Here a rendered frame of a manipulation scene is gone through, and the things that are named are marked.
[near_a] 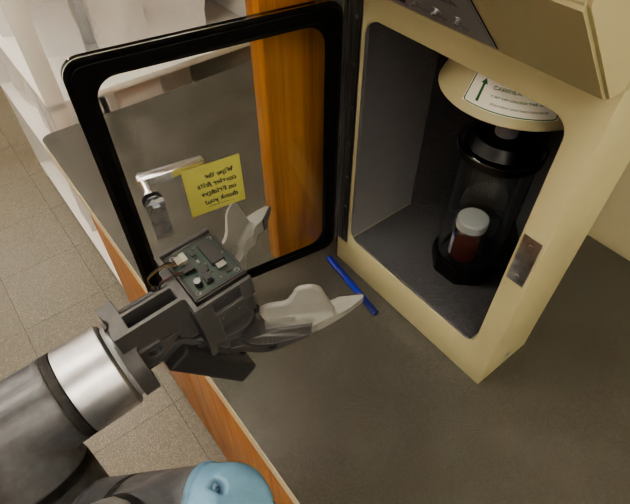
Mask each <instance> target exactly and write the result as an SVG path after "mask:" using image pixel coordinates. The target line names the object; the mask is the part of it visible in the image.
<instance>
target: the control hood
mask: <svg viewBox="0 0 630 504"><path fill-rule="evenodd" d="M388 1H390V2H393V3H395V4H397V5H399V6H401V7H403V8H406V9H408V10H410V11H412V12H414V13H416V14H418V15H421V16H423V17H425V18H427V19H429V20H431V21H434V22H436V23H438V24H440V25H442V26H444V27H446V28H449V29H451V30H453V31H455V32H457V33H459V34H462V35H464V36H466V37H468V38H470V39H472V40H474V41H477V42H479V43H481V44H483V45H485V46H487V47H490V48H492V49H494V50H496V51H498V52H500V53H502V54H505V55H507V56H509V57H511V58H513V59H515V60H518V61H520V62H522V63H524V64H526V65H528V66H530V67H533V68H535V69H537V70H539V71H541V72H543V73H545V74H548V75H550V76H552V77H554V78H556V79H558V80H561V81H563V82H565V83H567V84H569V85H571V86H573V87H576V88H578V89H580V90H582V91H584V92H586V93H589V94H591V95H593V96H595V97H597V98H599V99H601V100H607V99H611V98H613V97H614V96H616V95H618V94H619V93H621V92H623V91H624V90H625V89H626V87H627V85H628V83H629V81H630V0H472V2H473V3H474V5H475V7H476V9H477V11H478V13H479V15H480V16H481V18H482V20H483V22H484V24H485V26H486V27H487V29H488V31H489V33H490V35H491V37H492V38H493V40H494V42H495V44H496V46H497V48H498V49H495V48H493V47H491V46H489V45H487V44H485V43H482V42H480V41H478V40H476V39H474V38H472V37H470V36H467V35H465V34H463V33H461V32H459V31H457V30H454V29H452V28H450V27H448V26H446V25H444V24H441V23H439V22H437V21H435V20H433V19H431V18H428V17H426V16H424V15H422V14H420V13H418V12H415V11H413V10H411V9H409V8H407V7H405V6H402V5H400V4H398V3H396V2H394V1H392V0H388Z"/></svg>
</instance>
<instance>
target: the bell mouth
mask: <svg viewBox="0 0 630 504"><path fill-rule="evenodd" d="M438 81H439V86H440V89H441V90H442V92H443V94H444V95H445V96H446V98H447V99H448V100H449V101H450V102H451V103H452V104H454V105H455V106H456V107H457V108H459V109H460V110H462V111H463V112H465V113H467V114H468V115H470V116H472V117H474V118H477V119H479V120H481V121H484V122H487V123H489V124H493V125H496V126H500V127H504V128H508V129H514V130H520V131H530V132H550V131H559V130H564V126H563V122H562V120H561V118H560V117H559V116H558V115H557V114H556V113H555V112H554V111H552V110H551V109H549V108H547V107H545V106H543V105H541V104H539V103H537V102H535V101H533V100H531V99H529V98H527V97H525V96H523V95H521V94H519V93H517V92H515V91H513V90H511V89H509V88H507V87H506V86H504V85H502V84H500V83H498V82H496V81H494V80H492V79H490V78H488V77H486V76H484V75H482V74H480V73H478V72H476V71H474V70H472V69H470V68H468V67H466V66H464V65H462V64H460V63H458V62H456V61H454V60H452V59H450V58H449V59H448V60H447V62H446V63H445V64H444V66H443V67H442V69H441V70H440V73H439V77H438Z"/></svg>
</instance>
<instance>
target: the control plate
mask: <svg viewBox="0 0 630 504"><path fill-rule="evenodd" d="M392 1H394V2H396V3H398V4H400V5H402V6H405V7H407V8H409V9H411V10H413V11H415V12H418V13H420V14H422V15H424V16H426V17H428V18H431V19H433V20H435V21H437V22H439V23H441V24H444V25H446V26H448V27H450V28H452V29H454V30H457V31H459V32H461V33H463V34H465V35H467V36H470V37H472V38H474V39H476V40H478V41H480V42H482V43H485V44H487V45H489V46H491V47H493V48H495V49H498V48H497V46H496V44H495V42H494V40H493V38H492V37H491V35H490V33H489V31H488V29H487V27H486V26H485V24H484V22H483V20H482V18H481V16H480V15H479V13H478V11H477V9H476V7H475V5H474V3H473V2H472V0H418V1H419V2H420V5H416V6H415V7H413V6H412V5H411V3H412V2H413V1H412V0H405V1H406V3H404V2H401V1H399V0H392ZM432 7H435V8H437V9H438V10H440V12H441V14H437V15H436V17H435V16H433V15H432V14H431V13H432V12H433V9H432ZM453 17H458V18H459V19H461V20H462V21H463V24H459V25H458V26H455V25H454V24H453V23H454V22H455V20H454V18H453Z"/></svg>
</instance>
